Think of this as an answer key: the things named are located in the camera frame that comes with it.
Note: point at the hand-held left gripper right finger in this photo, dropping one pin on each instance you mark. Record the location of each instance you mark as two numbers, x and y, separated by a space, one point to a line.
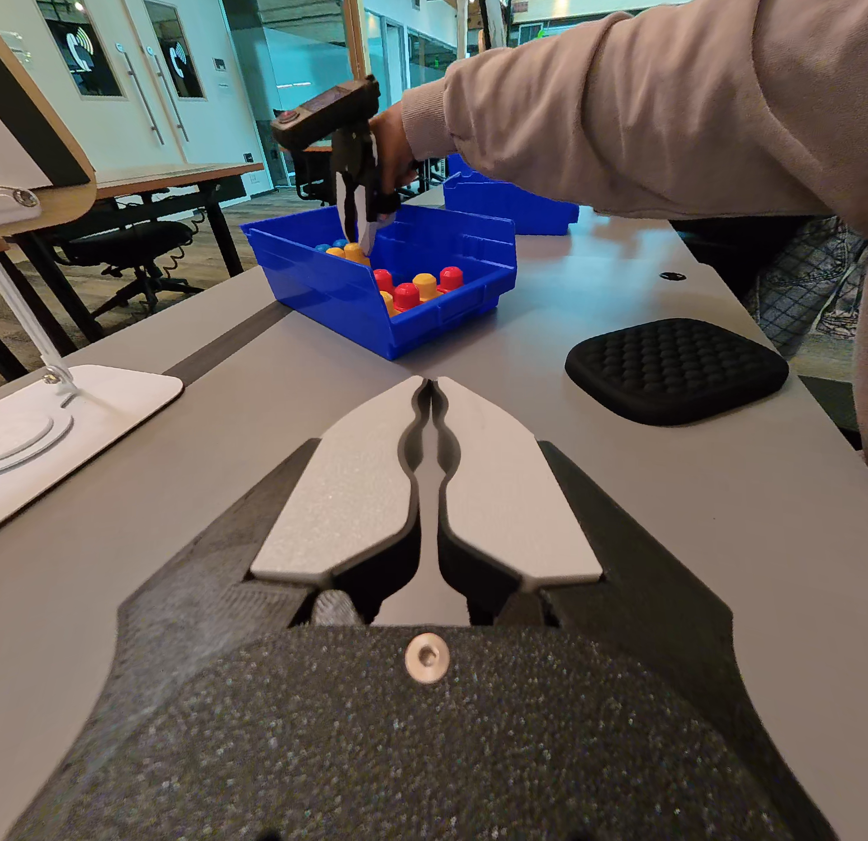
522 509

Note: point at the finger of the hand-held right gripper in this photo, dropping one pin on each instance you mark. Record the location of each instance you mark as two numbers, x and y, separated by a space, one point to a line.
344 204
369 227

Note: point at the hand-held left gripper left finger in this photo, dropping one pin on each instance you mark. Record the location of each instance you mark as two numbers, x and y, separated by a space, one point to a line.
339 509

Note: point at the pile of toy bricks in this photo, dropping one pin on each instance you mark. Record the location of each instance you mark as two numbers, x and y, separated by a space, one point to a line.
407 297

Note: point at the blue plastic bin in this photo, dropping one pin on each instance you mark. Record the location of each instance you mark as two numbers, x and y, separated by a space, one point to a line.
325 299
515 210

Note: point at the person's right hand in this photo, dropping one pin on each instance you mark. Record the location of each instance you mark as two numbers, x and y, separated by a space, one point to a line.
397 149

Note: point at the black office chair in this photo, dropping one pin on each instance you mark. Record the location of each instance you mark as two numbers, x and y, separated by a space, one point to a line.
122 244
312 177

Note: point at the wooden top desk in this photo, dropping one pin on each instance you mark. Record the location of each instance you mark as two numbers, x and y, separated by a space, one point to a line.
176 173

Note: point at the standing banner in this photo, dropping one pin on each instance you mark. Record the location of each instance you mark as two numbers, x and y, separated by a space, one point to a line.
492 7

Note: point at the black wrist rest pad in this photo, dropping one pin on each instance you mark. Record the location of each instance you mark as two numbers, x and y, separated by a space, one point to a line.
678 373

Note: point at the white document stand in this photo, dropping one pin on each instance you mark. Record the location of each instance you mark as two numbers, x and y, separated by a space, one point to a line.
122 393

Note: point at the wooden post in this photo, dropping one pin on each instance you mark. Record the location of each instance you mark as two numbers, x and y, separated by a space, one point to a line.
356 27

